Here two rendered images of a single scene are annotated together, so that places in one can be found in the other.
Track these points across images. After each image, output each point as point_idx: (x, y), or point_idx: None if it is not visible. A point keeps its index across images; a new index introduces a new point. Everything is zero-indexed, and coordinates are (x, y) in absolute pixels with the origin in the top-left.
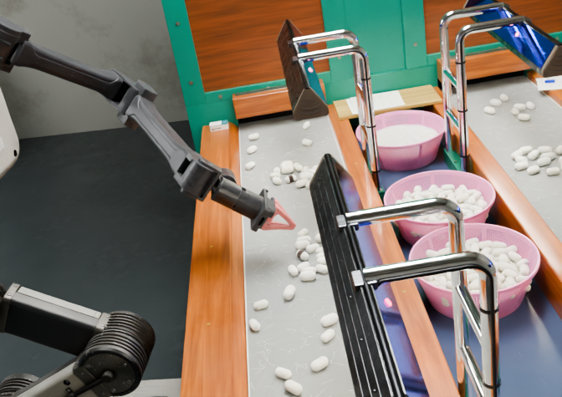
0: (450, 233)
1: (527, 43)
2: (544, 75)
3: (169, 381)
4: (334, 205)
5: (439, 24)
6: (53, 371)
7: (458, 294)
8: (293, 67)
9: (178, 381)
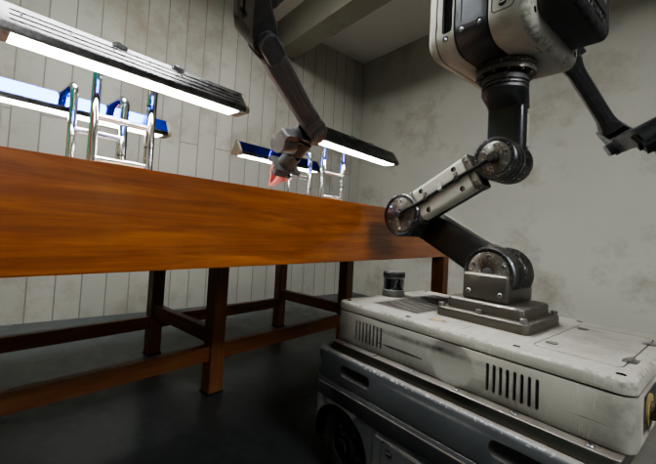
0: (326, 150)
1: (137, 119)
2: (171, 135)
3: (363, 305)
4: (344, 134)
5: (75, 89)
6: (457, 223)
7: (328, 171)
8: (186, 74)
9: (357, 303)
